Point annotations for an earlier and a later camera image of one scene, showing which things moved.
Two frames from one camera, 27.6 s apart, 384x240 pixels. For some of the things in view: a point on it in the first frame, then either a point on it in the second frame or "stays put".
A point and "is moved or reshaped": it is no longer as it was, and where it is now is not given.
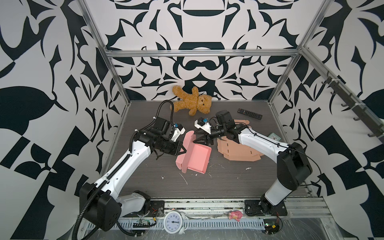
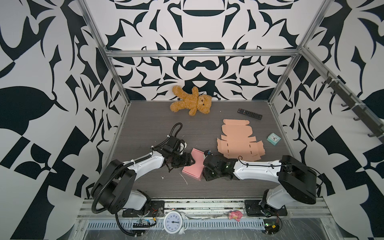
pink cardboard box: x=196 y=156 is moved or reshaped
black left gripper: x=175 y=151 -> x=186 y=160
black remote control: x=248 y=113 stays put
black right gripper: x=205 y=139 -> x=205 y=172
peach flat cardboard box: x=232 y=150 stays put
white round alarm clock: x=175 y=222 stays put
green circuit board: x=271 y=227 stays put
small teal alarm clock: x=274 y=137 stays put
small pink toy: x=235 y=214 stays put
